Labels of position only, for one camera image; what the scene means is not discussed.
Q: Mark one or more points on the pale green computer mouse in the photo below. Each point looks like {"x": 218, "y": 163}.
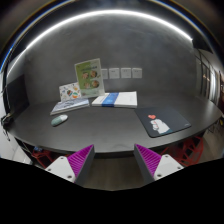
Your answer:
{"x": 59, "y": 120}

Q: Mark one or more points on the red chair left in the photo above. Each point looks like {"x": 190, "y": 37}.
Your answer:
{"x": 44, "y": 157}

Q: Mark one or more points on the white wall socket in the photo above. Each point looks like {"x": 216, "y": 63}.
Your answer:
{"x": 136, "y": 72}
{"x": 125, "y": 72}
{"x": 105, "y": 73}
{"x": 114, "y": 73}

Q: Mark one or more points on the black monitor screen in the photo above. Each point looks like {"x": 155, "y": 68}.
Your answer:
{"x": 17, "y": 96}

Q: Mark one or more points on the red chair right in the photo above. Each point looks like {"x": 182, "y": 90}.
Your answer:
{"x": 186, "y": 153}

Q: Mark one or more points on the curved ceiling light strip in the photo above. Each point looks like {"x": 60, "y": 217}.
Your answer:
{"x": 96, "y": 14}

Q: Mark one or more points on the black mouse pad with cartoon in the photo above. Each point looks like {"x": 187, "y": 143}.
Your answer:
{"x": 161, "y": 121}

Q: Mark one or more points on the small colourful standing card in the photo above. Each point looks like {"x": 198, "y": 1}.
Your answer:
{"x": 69, "y": 91}

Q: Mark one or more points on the white and blue book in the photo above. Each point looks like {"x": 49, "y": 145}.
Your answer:
{"x": 117, "y": 99}

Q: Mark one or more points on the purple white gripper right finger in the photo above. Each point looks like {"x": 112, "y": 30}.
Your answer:
{"x": 154, "y": 166}

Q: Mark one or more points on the red chair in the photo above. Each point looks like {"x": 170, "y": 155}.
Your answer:
{"x": 44, "y": 157}
{"x": 186, "y": 153}

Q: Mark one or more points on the green white standing leaflet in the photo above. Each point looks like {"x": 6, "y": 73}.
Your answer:
{"x": 90, "y": 78}

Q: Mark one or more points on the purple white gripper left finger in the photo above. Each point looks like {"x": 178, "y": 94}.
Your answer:
{"x": 75, "y": 167}

